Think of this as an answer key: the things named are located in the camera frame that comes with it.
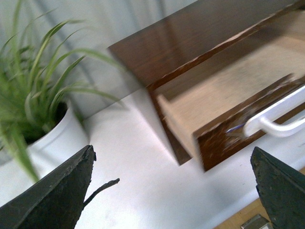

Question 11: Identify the brown wooden drawer cabinet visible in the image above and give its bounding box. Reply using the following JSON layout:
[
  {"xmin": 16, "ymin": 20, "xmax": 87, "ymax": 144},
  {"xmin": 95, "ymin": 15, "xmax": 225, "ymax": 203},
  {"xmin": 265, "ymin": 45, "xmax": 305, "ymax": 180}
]
[{"xmin": 110, "ymin": 0, "xmax": 305, "ymax": 164}]

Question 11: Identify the white plant pot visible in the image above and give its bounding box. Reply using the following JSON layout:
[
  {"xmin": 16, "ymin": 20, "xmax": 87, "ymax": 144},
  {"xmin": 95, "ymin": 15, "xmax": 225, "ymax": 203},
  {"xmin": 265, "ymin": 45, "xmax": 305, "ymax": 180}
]
[{"xmin": 0, "ymin": 103, "xmax": 90, "ymax": 205}]

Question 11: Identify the white drawer handle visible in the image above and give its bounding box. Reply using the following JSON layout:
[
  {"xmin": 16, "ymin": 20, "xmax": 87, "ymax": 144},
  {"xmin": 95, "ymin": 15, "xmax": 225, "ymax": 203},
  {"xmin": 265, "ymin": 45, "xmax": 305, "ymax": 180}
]
[{"xmin": 243, "ymin": 86, "xmax": 305, "ymax": 137}]

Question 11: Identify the brown wooden drawer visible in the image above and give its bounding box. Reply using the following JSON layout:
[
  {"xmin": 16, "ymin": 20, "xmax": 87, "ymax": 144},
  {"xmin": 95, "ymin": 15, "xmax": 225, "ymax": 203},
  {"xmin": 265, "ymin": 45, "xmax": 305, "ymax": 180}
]
[{"xmin": 156, "ymin": 10, "xmax": 305, "ymax": 171}]

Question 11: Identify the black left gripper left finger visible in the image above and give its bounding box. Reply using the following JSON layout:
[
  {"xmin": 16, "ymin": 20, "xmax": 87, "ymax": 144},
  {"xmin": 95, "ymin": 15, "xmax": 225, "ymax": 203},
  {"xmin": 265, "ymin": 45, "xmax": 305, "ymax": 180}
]
[{"xmin": 0, "ymin": 146, "xmax": 120, "ymax": 229}]

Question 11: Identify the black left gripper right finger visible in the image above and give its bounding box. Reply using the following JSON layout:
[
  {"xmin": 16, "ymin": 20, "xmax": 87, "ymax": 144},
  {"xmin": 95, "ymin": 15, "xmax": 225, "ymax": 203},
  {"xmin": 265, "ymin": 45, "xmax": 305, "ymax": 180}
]
[{"xmin": 250, "ymin": 147, "xmax": 305, "ymax": 229}]

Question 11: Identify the green spider plant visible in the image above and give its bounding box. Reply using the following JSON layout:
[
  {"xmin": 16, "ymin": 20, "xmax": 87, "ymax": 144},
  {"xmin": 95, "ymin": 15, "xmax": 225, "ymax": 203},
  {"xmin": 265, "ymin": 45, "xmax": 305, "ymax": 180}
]
[{"xmin": 0, "ymin": 0, "xmax": 118, "ymax": 182}]

